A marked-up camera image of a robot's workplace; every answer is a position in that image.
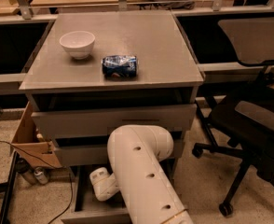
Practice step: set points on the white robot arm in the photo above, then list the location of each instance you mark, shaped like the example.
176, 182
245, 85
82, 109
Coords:
134, 153

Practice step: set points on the grey bottom drawer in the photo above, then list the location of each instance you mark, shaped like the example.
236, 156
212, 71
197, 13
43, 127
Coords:
87, 209

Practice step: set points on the grey drawer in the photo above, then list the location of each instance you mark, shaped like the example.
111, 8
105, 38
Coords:
93, 150
87, 209
100, 122

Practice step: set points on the grey middle drawer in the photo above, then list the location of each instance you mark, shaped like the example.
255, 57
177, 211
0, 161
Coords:
93, 150

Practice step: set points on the grey top drawer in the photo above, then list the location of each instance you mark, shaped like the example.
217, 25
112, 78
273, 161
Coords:
100, 122

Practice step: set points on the grey drawer cabinet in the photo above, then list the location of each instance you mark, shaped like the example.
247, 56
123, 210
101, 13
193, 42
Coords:
167, 73

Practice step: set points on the crushed blue soda can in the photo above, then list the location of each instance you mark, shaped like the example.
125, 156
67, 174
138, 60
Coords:
120, 66

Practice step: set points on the light bottle on floor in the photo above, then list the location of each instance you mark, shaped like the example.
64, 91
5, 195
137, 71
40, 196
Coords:
41, 175

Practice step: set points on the dark bottle on floor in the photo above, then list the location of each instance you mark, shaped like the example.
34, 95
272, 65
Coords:
23, 168

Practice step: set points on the brown cardboard box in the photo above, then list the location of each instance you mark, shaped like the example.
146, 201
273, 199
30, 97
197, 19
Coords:
31, 145

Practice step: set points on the black metal stand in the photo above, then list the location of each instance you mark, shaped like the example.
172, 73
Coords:
7, 188

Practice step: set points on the white ceramic bowl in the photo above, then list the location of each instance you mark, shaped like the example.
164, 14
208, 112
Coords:
78, 44

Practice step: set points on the black office chair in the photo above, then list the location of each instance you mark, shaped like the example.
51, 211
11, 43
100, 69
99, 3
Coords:
246, 115

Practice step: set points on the metal railing frame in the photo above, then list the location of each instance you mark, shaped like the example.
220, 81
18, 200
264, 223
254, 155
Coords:
16, 11

